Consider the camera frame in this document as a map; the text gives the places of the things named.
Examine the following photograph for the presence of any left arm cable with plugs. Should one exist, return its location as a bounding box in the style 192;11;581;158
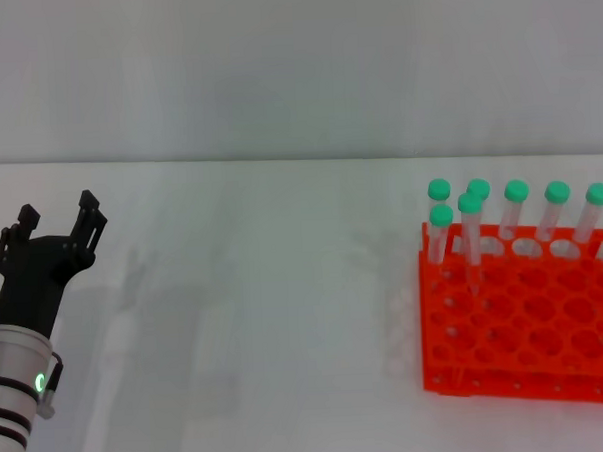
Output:
34;350;67;422

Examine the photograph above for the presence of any orange test tube rack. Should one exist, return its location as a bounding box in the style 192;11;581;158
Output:
415;214;603;415

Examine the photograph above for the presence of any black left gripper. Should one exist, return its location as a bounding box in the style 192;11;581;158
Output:
0;188;114;343

